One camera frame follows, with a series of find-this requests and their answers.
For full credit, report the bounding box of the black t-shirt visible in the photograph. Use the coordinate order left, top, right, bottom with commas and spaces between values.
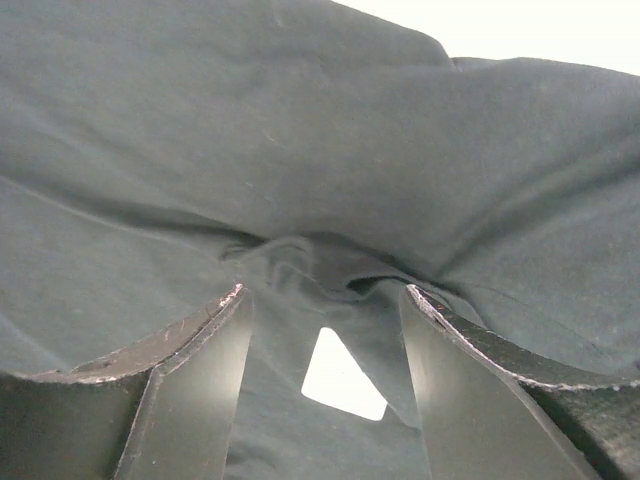
1, 1, 639, 479

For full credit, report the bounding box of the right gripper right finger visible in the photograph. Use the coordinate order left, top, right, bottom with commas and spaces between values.
400, 285, 639, 479

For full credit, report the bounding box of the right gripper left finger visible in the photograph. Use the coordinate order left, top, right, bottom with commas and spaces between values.
1, 285, 253, 479

